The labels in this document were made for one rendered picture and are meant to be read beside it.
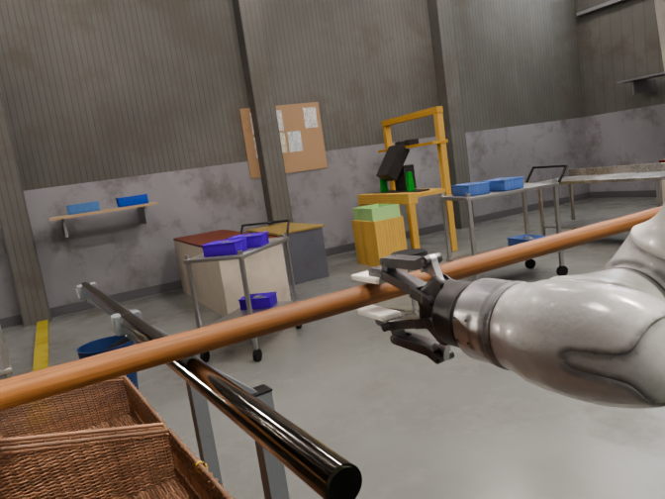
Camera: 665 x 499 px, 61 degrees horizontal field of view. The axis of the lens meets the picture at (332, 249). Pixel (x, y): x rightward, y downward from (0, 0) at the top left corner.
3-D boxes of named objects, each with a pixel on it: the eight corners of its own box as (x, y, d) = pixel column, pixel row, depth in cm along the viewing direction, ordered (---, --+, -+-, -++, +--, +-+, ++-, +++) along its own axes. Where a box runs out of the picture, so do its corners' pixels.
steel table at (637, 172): (574, 234, 767) (569, 168, 754) (702, 241, 615) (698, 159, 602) (538, 243, 740) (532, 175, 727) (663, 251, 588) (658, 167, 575)
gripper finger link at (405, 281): (428, 311, 66) (429, 300, 65) (373, 279, 75) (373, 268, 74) (454, 303, 68) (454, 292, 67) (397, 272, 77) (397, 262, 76)
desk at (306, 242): (294, 266, 827) (287, 222, 818) (332, 275, 717) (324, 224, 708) (252, 275, 800) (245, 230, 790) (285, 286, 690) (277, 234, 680)
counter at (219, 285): (232, 280, 787) (223, 229, 776) (293, 305, 588) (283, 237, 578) (182, 291, 757) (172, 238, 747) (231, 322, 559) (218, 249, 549)
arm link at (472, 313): (492, 383, 55) (450, 368, 60) (554, 356, 60) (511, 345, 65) (482, 293, 54) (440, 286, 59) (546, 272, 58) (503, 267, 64)
